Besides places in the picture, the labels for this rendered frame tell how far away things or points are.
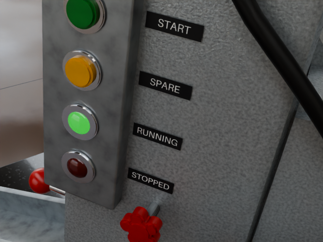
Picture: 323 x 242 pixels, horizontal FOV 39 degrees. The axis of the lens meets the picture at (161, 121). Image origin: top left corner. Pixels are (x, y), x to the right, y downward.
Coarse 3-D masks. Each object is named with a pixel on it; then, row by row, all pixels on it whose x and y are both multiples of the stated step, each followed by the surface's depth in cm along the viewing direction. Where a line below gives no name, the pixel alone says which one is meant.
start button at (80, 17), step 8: (72, 0) 34; (80, 0) 34; (88, 0) 34; (72, 8) 34; (80, 8) 34; (88, 8) 34; (96, 8) 34; (72, 16) 34; (80, 16) 34; (88, 16) 34; (96, 16) 34; (80, 24) 35; (88, 24) 34
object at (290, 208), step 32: (256, 32) 30; (288, 64) 31; (320, 96) 36; (288, 128) 37; (320, 128) 32; (288, 160) 37; (320, 160) 36; (288, 192) 39; (320, 192) 38; (256, 224) 43; (288, 224) 40; (320, 224) 39
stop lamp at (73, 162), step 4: (68, 160) 43; (72, 160) 42; (76, 160) 42; (80, 160) 42; (68, 164) 43; (72, 164) 42; (76, 164) 42; (80, 164) 42; (84, 164) 42; (68, 168) 43; (72, 168) 42; (76, 168) 42; (80, 168) 42; (84, 168) 42; (72, 172) 43; (76, 172) 42; (80, 172) 42; (84, 172) 42; (76, 176) 43; (80, 176) 43; (84, 176) 43
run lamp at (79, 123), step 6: (72, 114) 40; (78, 114) 39; (72, 120) 40; (78, 120) 39; (84, 120) 39; (72, 126) 40; (78, 126) 40; (84, 126) 40; (78, 132) 40; (84, 132) 40
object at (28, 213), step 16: (0, 192) 79; (16, 192) 78; (0, 208) 81; (16, 208) 79; (32, 208) 78; (48, 208) 76; (64, 208) 74; (0, 224) 77; (16, 224) 77; (32, 224) 77; (48, 224) 76; (0, 240) 67; (16, 240) 73; (32, 240) 73; (48, 240) 73
